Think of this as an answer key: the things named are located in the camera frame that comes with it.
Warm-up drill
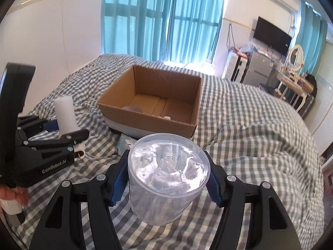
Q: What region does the brown cardboard box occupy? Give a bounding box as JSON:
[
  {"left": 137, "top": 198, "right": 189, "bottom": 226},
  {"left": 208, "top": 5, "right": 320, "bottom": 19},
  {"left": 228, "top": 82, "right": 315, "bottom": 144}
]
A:
[{"left": 97, "top": 65, "right": 203, "bottom": 138}]

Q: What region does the blue and white packet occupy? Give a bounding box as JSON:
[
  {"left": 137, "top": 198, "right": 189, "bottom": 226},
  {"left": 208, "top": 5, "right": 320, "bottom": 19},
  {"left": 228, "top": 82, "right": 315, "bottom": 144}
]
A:
[{"left": 117, "top": 134, "right": 138, "bottom": 157}]

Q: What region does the grey mini fridge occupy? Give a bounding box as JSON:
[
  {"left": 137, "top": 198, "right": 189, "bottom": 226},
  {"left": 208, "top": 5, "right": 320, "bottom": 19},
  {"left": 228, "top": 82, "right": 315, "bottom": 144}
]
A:
[{"left": 243, "top": 51, "right": 275, "bottom": 87}]

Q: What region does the person's left hand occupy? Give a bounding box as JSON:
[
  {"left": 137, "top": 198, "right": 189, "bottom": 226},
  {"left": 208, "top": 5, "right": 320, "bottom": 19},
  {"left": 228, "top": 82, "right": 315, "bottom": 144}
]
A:
[{"left": 0, "top": 183, "right": 30, "bottom": 207}]

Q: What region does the white vanity table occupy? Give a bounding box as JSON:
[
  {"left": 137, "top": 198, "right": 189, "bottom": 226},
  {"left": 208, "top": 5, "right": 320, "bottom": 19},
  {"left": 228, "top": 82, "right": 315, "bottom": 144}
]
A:
[{"left": 275, "top": 67, "right": 313, "bottom": 110}]

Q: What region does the clear plastic cotton swab container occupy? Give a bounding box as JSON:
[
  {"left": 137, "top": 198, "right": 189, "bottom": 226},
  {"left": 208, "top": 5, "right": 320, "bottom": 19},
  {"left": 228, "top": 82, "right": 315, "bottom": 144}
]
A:
[{"left": 127, "top": 133, "right": 211, "bottom": 226}]

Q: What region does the narrow teal curtain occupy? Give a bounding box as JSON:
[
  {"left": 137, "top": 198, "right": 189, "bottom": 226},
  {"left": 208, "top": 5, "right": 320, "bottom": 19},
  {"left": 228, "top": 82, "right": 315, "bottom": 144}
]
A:
[{"left": 298, "top": 0, "right": 329, "bottom": 76}]

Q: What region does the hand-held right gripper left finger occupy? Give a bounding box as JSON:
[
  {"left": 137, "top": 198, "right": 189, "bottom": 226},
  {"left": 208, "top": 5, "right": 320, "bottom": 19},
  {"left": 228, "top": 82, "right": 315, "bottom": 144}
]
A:
[{"left": 29, "top": 150, "right": 130, "bottom": 250}]

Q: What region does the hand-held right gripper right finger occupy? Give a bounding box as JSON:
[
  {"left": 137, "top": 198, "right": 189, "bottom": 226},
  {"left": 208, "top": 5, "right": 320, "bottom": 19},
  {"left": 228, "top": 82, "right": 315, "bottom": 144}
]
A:
[{"left": 202, "top": 150, "right": 303, "bottom": 250}]

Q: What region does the white suitcase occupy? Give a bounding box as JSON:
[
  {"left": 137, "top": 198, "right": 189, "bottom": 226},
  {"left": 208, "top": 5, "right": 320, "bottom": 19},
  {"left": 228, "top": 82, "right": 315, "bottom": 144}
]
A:
[{"left": 225, "top": 49, "right": 250, "bottom": 82}]

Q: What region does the black bag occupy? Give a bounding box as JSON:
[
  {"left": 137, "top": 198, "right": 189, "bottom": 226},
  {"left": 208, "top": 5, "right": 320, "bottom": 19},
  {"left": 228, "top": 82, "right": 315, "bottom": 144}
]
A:
[{"left": 305, "top": 74, "right": 318, "bottom": 97}]

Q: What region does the wide teal curtain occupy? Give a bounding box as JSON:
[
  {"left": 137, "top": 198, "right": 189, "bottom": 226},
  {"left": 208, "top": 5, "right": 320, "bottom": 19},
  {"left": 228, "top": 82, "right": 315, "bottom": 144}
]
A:
[{"left": 100, "top": 0, "right": 227, "bottom": 66}]

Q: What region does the white oval mirror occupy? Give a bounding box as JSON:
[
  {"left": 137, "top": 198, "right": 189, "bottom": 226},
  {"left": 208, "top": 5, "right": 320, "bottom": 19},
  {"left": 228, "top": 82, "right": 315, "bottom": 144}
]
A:
[{"left": 285, "top": 45, "right": 305, "bottom": 72}]

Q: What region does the black television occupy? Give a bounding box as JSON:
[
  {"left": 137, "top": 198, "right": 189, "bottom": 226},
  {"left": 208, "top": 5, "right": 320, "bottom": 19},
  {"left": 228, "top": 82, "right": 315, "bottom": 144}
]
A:
[{"left": 253, "top": 16, "right": 292, "bottom": 56}]

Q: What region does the clear plastic bag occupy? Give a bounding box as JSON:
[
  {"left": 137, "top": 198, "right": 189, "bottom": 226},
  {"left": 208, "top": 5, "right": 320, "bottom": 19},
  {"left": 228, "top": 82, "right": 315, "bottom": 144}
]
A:
[{"left": 238, "top": 42, "right": 261, "bottom": 58}]

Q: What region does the black wall cable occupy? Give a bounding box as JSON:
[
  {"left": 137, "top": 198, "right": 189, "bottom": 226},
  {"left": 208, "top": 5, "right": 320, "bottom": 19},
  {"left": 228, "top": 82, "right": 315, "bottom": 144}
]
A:
[{"left": 227, "top": 23, "right": 235, "bottom": 50}]

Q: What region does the grey checkered blanket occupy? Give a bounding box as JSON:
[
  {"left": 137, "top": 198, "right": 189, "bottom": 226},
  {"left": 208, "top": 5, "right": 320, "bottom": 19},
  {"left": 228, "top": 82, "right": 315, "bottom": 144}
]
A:
[{"left": 1, "top": 53, "right": 326, "bottom": 250}]

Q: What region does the white plastic bottle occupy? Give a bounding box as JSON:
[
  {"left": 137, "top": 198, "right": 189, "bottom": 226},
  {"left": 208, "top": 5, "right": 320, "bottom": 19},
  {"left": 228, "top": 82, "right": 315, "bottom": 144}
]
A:
[{"left": 54, "top": 95, "right": 85, "bottom": 161}]

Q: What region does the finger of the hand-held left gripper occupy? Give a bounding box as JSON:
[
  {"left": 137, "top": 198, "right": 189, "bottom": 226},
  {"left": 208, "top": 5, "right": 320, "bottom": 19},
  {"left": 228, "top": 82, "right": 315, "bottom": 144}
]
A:
[
  {"left": 24, "top": 129, "right": 90, "bottom": 151},
  {"left": 17, "top": 116, "right": 59, "bottom": 134}
]

